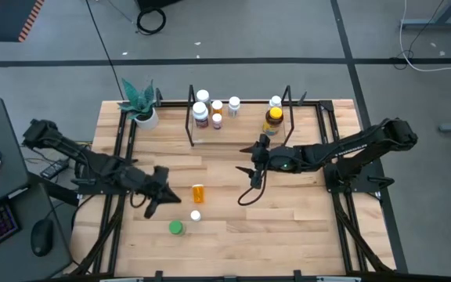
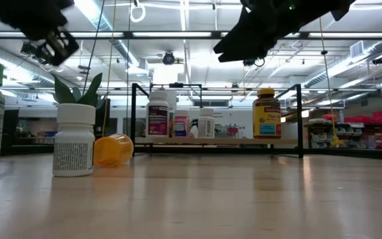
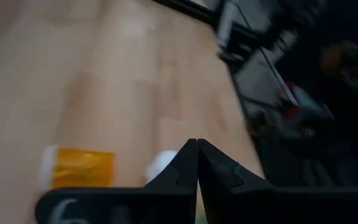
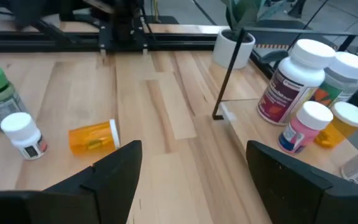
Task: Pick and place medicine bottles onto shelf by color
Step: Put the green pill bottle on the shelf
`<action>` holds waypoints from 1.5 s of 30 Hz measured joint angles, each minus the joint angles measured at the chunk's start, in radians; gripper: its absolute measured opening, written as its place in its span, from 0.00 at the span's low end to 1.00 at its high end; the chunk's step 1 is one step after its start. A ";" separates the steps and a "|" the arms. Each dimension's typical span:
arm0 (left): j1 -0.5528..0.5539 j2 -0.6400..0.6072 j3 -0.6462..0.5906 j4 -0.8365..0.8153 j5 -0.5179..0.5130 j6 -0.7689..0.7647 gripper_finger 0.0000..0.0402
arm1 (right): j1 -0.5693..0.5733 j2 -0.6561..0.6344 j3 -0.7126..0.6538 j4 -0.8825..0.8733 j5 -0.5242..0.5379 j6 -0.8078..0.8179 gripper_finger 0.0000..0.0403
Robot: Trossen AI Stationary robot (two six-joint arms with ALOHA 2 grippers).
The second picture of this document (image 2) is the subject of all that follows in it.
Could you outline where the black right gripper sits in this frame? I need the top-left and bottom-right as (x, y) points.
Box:
(213, 0), (298, 64)

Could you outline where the amber bottle yellow cap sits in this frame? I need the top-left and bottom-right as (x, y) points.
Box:
(252, 87), (283, 139)

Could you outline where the medium white medicine bottle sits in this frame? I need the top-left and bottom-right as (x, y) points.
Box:
(197, 108), (216, 139)

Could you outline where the small pink label bottle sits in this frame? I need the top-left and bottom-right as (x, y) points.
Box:
(173, 109), (190, 139)

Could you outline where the small white medicine bottle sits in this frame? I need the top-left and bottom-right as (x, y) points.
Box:
(52, 103), (96, 177)

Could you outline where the white bottle purple headache label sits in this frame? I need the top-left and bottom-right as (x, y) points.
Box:
(145, 90), (171, 139)

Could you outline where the orange pill vial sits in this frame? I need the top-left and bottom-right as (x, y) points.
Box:
(93, 133), (135, 169)

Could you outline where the green plant in white pot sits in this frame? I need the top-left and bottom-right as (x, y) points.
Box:
(52, 72), (107, 109)

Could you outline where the rack with grey bins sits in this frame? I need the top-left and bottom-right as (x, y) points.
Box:
(305, 118), (364, 149)

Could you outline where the hanging black cable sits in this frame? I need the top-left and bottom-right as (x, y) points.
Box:
(82, 0), (106, 96)

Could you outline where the black overhead frame bar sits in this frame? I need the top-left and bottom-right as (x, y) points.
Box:
(0, 30), (382, 40)

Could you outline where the black overhead camera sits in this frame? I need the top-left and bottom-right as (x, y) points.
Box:
(161, 50), (176, 66)

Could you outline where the white cable ring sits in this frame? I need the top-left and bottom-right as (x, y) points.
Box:
(129, 0), (147, 23)

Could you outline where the yellow rope with hook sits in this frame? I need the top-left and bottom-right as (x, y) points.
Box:
(316, 16), (345, 147)

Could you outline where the black metal table frame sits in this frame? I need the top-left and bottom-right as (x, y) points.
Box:
(0, 144), (382, 163)

